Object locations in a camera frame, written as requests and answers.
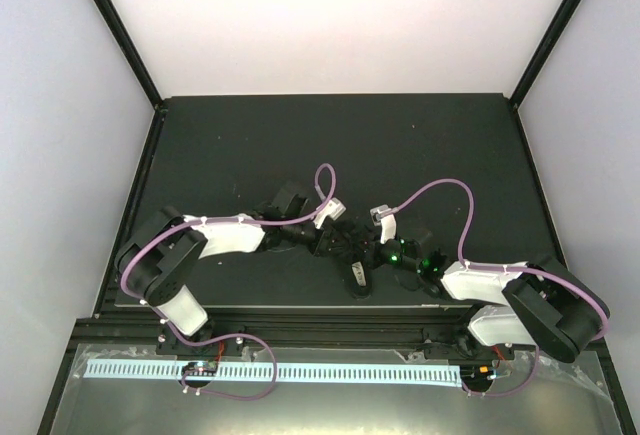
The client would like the black sneaker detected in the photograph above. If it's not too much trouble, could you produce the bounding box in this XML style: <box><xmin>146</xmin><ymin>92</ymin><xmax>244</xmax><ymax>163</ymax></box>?
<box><xmin>332</xmin><ymin>220</ymin><xmax>372</xmax><ymax>299</ymax></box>

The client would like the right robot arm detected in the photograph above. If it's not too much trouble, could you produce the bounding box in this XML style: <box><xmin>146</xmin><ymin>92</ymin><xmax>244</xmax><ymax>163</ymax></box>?
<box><xmin>359</xmin><ymin>232</ymin><xmax>610</xmax><ymax>363</ymax></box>

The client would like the frame post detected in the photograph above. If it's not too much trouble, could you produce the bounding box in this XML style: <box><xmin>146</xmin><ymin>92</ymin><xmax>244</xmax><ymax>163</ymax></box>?
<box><xmin>92</xmin><ymin>0</ymin><xmax>163</xmax><ymax>110</ymax></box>
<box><xmin>509</xmin><ymin>0</ymin><xmax>582</xmax><ymax>110</ymax></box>

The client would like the controller board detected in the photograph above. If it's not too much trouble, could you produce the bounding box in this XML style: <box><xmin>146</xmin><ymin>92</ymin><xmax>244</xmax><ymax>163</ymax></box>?
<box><xmin>181</xmin><ymin>360</ymin><xmax>218</xmax><ymax>376</ymax></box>
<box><xmin>460</xmin><ymin>364</ymin><xmax>513</xmax><ymax>383</ymax></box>

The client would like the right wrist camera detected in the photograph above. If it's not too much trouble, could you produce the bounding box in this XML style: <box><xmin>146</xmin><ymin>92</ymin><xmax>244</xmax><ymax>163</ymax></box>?
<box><xmin>370</xmin><ymin>205</ymin><xmax>397</xmax><ymax>244</ymax></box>

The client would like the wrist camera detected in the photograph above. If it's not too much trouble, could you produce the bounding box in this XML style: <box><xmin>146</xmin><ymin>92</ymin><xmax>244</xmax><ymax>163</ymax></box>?
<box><xmin>370</xmin><ymin>205</ymin><xmax>397</xmax><ymax>244</ymax></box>
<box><xmin>313</xmin><ymin>198</ymin><xmax>346</xmax><ymax>229</ymax></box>

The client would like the right frame post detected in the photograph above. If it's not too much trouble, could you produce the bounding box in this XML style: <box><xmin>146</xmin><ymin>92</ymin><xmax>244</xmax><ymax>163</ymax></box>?
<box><xmin>509</xmin><ymin>0</ymin><xmax>582</xmax><ymax>110</ymax></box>

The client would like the black aluminium rail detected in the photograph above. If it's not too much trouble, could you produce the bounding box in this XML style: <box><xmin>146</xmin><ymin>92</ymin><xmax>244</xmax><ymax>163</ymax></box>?
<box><xmin>149</xmin><ymin>304</ymin><xmax>516</xmax><ymax>362</ymax></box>

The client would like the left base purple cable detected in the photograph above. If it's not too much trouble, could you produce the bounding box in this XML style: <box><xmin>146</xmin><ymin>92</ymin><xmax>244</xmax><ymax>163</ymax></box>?
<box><xmin>159</xmin><ymin>332</ymin><xmax>279</xmax><ymax>401</ymax></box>

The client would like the left controller board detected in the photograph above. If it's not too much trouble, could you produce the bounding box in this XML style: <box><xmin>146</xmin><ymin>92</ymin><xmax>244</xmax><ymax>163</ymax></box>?
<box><xmin>181</xmin><ymin>360</ymin><xmax>218</xmax><ymax>376</ymax></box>

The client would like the white slotted cable duct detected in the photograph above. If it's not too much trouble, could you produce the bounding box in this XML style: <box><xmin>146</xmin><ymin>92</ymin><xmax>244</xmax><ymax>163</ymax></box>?
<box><xmin>83</xmin><ymin>359</ymin><xmax>462</xmax><ymax>388</ymax></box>

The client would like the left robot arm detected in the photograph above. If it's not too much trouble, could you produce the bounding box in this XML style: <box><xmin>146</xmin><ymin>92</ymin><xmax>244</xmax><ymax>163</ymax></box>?
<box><xmin>115</xmin><ymin>185</ymin><xmax>346</xmax><ymax>354</ymax></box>

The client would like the left frame post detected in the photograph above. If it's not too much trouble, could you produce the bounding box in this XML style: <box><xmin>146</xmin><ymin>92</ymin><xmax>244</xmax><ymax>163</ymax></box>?
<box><xmin>92</xmin><ymin>0</ymin><xmax>163</xmax><ymax>110</ymax></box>

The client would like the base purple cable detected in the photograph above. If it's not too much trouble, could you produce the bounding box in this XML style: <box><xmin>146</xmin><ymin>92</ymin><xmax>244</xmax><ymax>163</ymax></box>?
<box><xmin>459</xmin><ymin>344</ymin><xmax>542</xmax><ymax>400</ymax></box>
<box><xmin>159</xmin><ymin>332</ymin><xmax>279</xmax><ymax>401</ymax></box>

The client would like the right controller board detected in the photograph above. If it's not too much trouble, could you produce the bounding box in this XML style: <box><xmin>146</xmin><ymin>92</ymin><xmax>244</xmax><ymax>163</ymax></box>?
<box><xmin>460</xmin><ymin>364</ymin><xmax>513</xmax><ymax>383</ymax></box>

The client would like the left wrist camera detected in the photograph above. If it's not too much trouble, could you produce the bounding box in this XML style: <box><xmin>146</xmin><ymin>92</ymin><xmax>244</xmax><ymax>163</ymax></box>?
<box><xmin>313</xmin><ymin>198</ymin><xmax>346</xmax><ymax>229</ymax></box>

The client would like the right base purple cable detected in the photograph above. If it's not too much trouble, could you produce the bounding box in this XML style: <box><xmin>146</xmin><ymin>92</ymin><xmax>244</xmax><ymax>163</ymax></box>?
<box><xmin>459</xmin><ymin>344</ymin><xmax>542</xmax><ymax>400</ymax></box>

